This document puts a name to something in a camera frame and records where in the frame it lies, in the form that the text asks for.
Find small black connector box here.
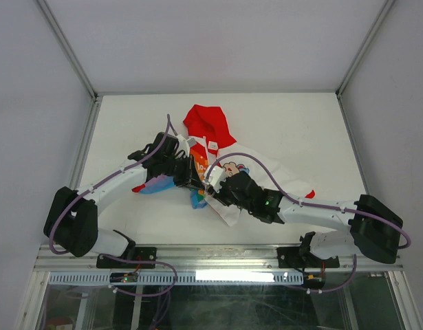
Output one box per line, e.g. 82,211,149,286
302,274,325,289

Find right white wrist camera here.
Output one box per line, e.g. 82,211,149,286
202,165,227,193

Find white slotted cable duct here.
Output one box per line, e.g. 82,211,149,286
49,270,304,286

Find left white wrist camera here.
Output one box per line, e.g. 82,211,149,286
176,134,196,156

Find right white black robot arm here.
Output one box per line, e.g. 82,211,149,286
207,172,403,266

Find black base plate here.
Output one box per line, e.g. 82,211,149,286
276,246,340,270
96,246,158,270

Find aluminium mounting rail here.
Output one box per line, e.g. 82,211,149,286
34,243,404,272

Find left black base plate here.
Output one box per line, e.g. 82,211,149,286
96,246,158,270

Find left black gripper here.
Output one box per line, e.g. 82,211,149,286
162,154,204,191

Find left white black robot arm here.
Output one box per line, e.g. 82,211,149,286
43,132,203,267

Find white red rainbow kids jacket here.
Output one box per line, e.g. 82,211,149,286
131,104,316,228

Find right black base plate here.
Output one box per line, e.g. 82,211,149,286
276,246,340,270

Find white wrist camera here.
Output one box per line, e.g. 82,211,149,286
176,134,196,156
202,165,227,193

